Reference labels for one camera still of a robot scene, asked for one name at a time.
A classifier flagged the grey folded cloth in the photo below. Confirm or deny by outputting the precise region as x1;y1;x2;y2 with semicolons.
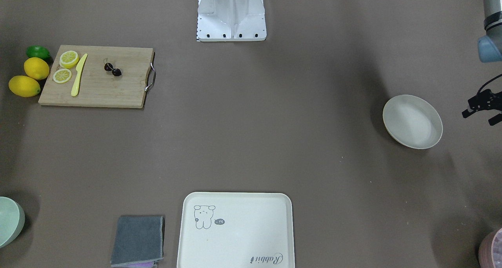
111;215;164;268

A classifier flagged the pink bowl with ice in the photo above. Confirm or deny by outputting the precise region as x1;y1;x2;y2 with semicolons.
478;228;502;268

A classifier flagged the white round plate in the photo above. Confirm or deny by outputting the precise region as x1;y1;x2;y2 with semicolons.
382;95;443;149

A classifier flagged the yellow plastic knife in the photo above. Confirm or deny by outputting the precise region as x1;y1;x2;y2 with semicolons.
71;53;88;97

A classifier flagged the white pillar mount base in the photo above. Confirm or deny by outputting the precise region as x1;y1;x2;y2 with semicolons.
196;0;267;42

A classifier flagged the lemon slice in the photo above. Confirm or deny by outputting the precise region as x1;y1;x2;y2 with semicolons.
59;50;80;69
52;68;73;84

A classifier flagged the yellow lemon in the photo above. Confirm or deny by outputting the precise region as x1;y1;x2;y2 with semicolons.
24;57;50;81
8;75;41;97

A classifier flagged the wooden cutting board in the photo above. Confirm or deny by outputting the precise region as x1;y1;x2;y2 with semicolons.
39;45;156;108

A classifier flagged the cream rabbit tray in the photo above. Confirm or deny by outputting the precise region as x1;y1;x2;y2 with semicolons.
177;192;295;268

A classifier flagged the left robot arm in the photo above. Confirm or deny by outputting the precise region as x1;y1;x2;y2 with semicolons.
477;0;502;63

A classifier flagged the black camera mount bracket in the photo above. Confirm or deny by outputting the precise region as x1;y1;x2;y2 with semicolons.
462;74;502;119

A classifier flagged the green lime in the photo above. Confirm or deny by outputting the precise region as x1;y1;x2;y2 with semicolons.
25;45;51;60

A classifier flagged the dark red cherry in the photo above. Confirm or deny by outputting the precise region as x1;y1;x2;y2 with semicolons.
111;68;122;77
104;58;114;72

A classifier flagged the mint green bowl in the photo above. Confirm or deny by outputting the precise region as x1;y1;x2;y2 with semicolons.
0;197;25;248

